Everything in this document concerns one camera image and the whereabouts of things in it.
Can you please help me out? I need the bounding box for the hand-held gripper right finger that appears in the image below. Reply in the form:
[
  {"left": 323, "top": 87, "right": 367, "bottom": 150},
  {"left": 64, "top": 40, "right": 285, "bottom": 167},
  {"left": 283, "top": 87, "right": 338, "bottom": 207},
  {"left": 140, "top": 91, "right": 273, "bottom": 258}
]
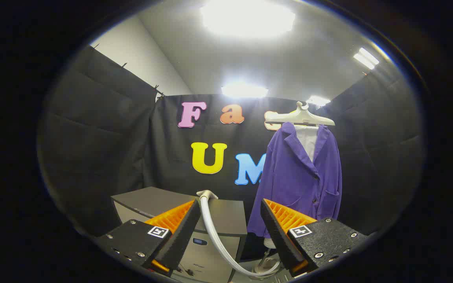
[{"left": 260, "top": 198, "right": 368, "bottom": 277}]

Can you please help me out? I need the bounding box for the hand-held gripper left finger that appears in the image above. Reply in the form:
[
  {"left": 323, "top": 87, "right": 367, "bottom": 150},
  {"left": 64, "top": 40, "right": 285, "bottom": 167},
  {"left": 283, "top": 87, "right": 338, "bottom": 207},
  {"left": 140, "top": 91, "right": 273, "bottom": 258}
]
[{"left": 97, "top": 199, "right": 202, "bottom": 277}]

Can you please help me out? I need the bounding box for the white garment steamer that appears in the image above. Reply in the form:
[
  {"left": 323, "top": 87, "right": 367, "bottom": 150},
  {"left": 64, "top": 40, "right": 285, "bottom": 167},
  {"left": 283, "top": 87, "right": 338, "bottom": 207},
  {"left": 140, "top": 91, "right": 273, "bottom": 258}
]
[{"left": 196, "top": 189, "right": 281, "bottom": 278}]

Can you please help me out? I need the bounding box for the purple corduroy jacket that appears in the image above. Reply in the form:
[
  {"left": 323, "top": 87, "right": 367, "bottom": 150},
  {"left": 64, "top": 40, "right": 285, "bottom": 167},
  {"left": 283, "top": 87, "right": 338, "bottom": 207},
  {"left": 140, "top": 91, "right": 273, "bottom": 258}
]
[{"left": 247, "top": 122, "right": 343, "bottom": 239}]

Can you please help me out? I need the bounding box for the white shirt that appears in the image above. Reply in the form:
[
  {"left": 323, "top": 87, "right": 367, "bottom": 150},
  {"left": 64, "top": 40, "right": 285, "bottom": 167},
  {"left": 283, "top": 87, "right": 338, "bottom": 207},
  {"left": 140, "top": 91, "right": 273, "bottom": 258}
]
[{"left": 294, "top": 125, "right": 320, "bottom": 162}]

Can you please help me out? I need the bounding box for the white clothes hanger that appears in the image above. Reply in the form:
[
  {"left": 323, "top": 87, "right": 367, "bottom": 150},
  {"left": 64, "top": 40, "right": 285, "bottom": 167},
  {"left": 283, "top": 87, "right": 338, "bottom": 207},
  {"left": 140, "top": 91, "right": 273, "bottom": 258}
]
[{"left": 265, "top": 101, "right": 335, "bottom": 127}]

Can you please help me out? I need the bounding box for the metal stand base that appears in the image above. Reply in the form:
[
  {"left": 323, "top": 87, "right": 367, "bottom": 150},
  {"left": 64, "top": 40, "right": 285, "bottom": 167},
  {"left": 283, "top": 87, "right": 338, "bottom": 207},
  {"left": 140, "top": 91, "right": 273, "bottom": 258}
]
[{"left": 252, "top": 247, "right": 282, "bottom": 279}]

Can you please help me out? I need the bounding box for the grey cabinet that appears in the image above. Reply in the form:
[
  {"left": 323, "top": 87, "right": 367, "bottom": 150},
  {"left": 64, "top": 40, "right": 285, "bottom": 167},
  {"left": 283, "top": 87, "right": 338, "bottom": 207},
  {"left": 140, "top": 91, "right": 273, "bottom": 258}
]
[{"left": 110, "top": 187, "right": 248, "bottom": 283}]

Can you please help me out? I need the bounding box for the black backdrop cloth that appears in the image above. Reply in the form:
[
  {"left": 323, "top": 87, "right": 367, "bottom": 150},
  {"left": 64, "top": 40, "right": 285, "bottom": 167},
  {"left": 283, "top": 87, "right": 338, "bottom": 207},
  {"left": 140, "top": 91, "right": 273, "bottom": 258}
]
[{"left": 38, "top": 45, "right": 424, "bottom": 240}]

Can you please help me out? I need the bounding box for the ceiling light panel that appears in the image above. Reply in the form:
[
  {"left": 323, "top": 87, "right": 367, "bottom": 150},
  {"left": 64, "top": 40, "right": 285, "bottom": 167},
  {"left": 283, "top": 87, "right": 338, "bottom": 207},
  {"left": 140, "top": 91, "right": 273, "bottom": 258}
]
[
  {"left": 306, "top": 95, "right": 331, "bottom": 107},
  {"left": 221, "top": 83, "right": 269, "bottom": 99}
]

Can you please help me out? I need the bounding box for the twin tube ceiling light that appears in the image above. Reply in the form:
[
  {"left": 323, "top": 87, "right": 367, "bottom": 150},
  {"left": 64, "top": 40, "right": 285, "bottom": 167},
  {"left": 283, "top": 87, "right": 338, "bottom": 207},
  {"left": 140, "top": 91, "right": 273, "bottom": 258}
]
[{"left": 353, "top": 47, "right": 380, "bottom": 70}]

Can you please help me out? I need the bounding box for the large ceiling light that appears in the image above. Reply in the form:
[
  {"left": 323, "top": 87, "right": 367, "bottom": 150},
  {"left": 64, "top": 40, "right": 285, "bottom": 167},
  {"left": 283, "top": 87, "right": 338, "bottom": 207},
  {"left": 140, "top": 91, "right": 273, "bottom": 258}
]
[{"left": 200, "top": 0, "right": 296, "bottom": 39}]

